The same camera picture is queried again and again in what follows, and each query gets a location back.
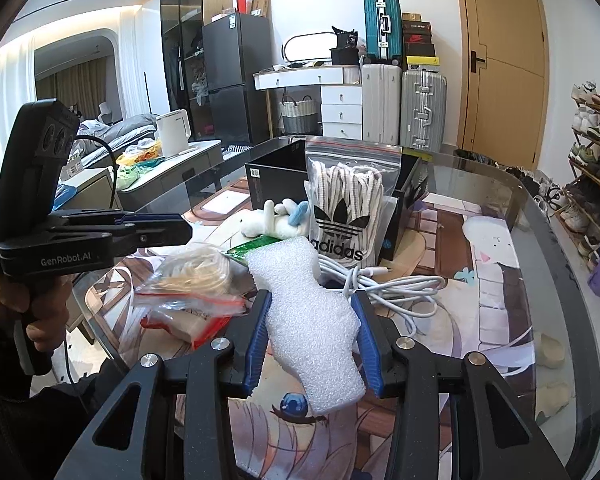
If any white foam sheet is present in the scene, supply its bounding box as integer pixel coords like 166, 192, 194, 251
245, 237, 365, 415

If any white charging cable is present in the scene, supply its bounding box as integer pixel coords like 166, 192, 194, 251
317, 252, 448, 337

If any zip bag with red seal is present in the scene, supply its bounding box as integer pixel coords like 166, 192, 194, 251
133, 243, 254, 349

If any green medicine sachet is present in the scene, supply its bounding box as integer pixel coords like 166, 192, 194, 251
224, 235, 279, 266

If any white plush toy blue ear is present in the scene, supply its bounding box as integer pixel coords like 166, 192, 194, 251
242, 198, 310, 240

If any adidas zip bag of laces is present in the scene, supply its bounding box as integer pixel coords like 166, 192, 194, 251
304, 136, 402, 268

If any left hand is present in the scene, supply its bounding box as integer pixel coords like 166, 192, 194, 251
0, 275, 72, 353

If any black storage box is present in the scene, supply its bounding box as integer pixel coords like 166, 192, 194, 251
245, 139, 428, 260

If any white electric kettle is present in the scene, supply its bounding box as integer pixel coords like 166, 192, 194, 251
156, 110, 190, 158

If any woven laundry basket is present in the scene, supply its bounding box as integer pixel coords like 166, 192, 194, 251
279, 96, 320, 134

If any silver suitcase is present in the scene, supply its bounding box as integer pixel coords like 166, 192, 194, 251
400, 70, 446, 152

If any white drawer desk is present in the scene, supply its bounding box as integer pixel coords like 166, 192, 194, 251
253, 65, 362, 140

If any white suitcase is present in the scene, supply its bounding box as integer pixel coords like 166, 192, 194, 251
361, 64, 402, 145

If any shoe rack with shoes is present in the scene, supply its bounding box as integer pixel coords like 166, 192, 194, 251
546, 80, 600, 271

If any black glass cabinet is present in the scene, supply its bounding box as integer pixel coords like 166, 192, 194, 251
160, 0, 232, 141

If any black refrigerator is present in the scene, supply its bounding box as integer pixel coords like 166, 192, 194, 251
202, 13, 273, 146

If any black bag on desk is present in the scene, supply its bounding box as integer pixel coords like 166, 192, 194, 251
330, 26, 360, 66

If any stack of shoe boxes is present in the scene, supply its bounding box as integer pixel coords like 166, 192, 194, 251
402, 13, 440, 73

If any wooden door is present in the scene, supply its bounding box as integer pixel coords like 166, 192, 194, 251
457, 0, 550, 169

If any teal suitcase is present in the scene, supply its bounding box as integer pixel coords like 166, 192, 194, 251
364, 0, 402, 66

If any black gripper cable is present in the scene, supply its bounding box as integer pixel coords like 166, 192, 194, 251
72, 134, 120, 212

